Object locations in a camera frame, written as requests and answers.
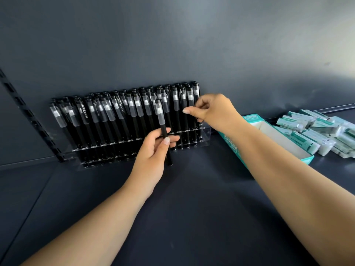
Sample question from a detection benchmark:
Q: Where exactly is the person's left hand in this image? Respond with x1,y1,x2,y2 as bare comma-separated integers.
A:
123,128,180,201

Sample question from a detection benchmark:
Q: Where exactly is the person's right hand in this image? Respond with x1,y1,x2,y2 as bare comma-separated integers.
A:
182,93,245,136

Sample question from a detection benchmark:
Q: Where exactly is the black gel pen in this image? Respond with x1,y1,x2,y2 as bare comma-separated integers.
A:
154,99,173,166

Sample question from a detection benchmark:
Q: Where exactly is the person's right forearm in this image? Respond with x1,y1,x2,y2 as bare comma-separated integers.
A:
220,116,355,266

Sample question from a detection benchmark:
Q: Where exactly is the person's left forearm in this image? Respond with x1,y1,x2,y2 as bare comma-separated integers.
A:
21,187,149,266

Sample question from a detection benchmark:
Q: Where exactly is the clear acrylic pen rack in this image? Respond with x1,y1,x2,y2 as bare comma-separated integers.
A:
60,123,212,170

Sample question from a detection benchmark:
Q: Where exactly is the row of black pens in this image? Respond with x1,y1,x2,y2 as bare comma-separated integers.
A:
49,81,203,167

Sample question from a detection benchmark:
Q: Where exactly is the open teal cardboard box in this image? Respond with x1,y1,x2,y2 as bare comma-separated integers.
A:
218,113,315,169

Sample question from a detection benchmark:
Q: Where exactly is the pile of teal white packets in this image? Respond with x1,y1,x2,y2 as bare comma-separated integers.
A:
273,109,355,159

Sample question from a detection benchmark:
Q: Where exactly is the black slotted shelf upright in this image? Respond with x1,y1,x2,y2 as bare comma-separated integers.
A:
0,69,65,162

